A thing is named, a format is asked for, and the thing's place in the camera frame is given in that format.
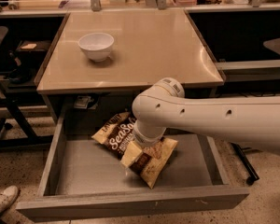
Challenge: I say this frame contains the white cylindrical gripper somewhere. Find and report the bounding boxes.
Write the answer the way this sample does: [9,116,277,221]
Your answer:
[120,120,165,168]

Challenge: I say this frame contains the brown sea salt chip bag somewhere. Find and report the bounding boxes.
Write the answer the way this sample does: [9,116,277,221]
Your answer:
[91,112,178,189]

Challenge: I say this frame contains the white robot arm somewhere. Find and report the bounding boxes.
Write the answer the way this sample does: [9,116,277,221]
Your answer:
[121,77,280,167]

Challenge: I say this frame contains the grey open top drawer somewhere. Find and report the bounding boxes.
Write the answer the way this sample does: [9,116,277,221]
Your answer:
[17,109,248,222]

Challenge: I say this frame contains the white label tag under counter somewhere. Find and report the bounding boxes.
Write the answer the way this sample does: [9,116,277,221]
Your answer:
[74,96,92,109]

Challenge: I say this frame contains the grey cabinet with beige counter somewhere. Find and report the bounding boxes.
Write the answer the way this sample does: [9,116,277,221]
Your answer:
[37,8,224,119]

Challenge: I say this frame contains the white ceramic bowl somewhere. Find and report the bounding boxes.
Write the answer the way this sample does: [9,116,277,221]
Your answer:
[78,33,115,62]

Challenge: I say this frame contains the black wheeled stand base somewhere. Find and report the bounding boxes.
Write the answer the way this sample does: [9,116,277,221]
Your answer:
[231,143,259,186]

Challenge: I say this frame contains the white sneaker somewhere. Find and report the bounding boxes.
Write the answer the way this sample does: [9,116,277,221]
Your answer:
[0,186,19,214]

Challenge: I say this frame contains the black metal table frame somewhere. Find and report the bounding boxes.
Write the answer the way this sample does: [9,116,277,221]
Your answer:
[0,86,52,150]

